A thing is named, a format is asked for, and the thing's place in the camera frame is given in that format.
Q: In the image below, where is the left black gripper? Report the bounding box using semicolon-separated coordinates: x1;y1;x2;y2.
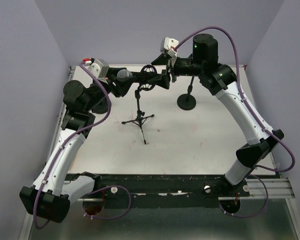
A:
83;67;137;112

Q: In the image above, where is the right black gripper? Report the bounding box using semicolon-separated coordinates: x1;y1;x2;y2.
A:
147;53;204;90

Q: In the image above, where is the silver grey mesh microphone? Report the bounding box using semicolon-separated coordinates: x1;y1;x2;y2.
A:
116;69;156;83

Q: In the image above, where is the black round-base stand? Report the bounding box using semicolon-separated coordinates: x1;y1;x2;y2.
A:
177;76;197;111
91;99;108;115

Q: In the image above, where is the black tripod stand shock mount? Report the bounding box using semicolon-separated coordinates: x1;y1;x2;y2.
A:
121;80;155;145

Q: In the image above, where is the black round-base stand front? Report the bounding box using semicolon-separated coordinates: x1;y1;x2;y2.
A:
91;99;108;115

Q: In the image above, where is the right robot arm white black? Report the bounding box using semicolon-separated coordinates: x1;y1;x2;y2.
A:
152;33;284;196

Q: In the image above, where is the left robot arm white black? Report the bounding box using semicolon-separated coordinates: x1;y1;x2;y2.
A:
19;67;137;230

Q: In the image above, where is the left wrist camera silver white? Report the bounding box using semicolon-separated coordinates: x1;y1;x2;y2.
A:
87;58;110;83

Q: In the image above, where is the wrist camera silver white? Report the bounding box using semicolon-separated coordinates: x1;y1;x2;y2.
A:
87;58;110;83
160;37;179;65

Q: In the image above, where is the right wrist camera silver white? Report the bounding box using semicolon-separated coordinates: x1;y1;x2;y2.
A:
160;37;179;65

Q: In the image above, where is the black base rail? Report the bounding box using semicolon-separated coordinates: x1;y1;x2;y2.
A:
81;174;250;210

